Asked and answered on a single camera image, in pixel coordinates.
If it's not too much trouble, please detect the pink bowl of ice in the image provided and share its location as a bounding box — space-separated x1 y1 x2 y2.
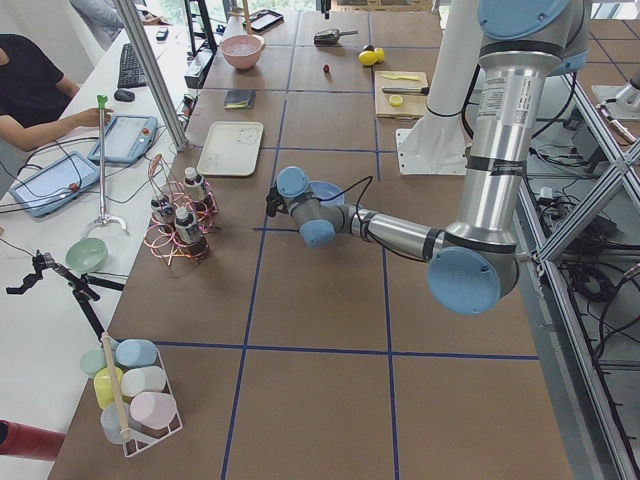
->
220 34 266 70

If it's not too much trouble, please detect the yellow pastel cup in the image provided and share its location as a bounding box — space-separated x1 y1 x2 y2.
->
93 367 115 410

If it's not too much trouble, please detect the dark drink bottle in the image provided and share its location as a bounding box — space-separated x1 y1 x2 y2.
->
184 167 206 211
175 207 209 258
151 195 175 233

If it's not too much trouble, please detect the black small tripod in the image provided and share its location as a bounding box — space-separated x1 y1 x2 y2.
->
5 251 124 339

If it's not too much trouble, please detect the teach pendant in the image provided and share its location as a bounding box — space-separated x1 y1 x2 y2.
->
9 151 100 218
105 115 158 165

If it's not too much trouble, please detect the yellow plastic knife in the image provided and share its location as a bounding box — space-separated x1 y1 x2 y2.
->
382 74 421 81

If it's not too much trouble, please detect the near teach pendant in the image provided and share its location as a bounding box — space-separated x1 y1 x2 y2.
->
9 151 100 218

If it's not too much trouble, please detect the metal scoop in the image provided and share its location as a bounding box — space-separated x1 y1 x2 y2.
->
313 28 359 46

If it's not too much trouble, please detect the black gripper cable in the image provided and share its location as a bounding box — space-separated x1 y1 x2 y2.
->
319 175 431 261

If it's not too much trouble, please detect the black keyboard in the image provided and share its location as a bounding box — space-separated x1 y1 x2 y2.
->
117 43 146 89

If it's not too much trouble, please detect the green small bowl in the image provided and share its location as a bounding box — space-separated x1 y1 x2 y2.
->
65 237 108 274

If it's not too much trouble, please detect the wooden cutting board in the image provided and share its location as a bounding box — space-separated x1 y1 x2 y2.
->
374 71 429 119

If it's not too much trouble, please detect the white pastel cup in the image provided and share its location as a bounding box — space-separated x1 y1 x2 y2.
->
121 365 167 397

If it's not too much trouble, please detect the aluminium frame post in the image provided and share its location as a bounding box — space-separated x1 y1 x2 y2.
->
114 0 188 152

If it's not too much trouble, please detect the red bottle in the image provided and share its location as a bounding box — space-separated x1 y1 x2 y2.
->
1 420 66 461

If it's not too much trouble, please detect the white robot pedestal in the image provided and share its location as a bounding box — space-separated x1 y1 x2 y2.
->
396 0 483 175

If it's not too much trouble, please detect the pink pastel cup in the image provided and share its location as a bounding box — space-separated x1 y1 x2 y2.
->
129 392 177 430

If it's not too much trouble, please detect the pale blue pastel cup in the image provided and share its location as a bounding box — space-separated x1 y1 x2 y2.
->
100 403 125 445

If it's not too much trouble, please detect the black computer mouse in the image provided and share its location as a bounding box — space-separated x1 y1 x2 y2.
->
114 89 136 103

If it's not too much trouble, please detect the white wire cup rack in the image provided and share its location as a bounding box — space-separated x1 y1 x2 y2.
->
101 333 183 458

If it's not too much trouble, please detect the metal reacher grabber tool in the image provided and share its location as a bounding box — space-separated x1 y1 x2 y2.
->
81 94 129 239

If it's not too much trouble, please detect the seated person black shirt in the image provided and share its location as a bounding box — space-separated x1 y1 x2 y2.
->
1 34 113 152

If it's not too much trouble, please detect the yellow lemon oblong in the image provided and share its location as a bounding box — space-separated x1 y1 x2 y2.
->
374 47 385 63

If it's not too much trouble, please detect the lemon half slice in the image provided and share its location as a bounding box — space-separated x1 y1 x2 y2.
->
388 94 404 107

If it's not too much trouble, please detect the far teach pendant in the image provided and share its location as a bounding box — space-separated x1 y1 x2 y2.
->
105 115 158 165

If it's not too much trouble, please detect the blue plate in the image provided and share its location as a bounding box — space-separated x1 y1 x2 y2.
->
309 180 345 207

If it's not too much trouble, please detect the steel rod black tip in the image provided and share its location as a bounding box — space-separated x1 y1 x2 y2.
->
381 87 430 96

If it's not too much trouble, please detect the grey folded cloth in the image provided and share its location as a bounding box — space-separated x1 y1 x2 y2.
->
224 89 256 110

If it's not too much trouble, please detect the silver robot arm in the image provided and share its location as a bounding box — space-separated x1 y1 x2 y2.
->
591 72 639 120
267 1 591 315

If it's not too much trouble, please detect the copper wire bottle rack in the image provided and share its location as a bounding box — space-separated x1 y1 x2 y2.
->
144 154 219 265

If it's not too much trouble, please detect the yellow lemon round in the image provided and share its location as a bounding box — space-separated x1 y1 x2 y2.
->
358 50 378 67

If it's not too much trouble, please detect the green pastel cup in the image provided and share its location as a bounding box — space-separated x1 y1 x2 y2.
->
79 348 107 378

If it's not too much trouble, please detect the cream bear tray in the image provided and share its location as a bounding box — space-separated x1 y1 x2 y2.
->
196 121 264 177

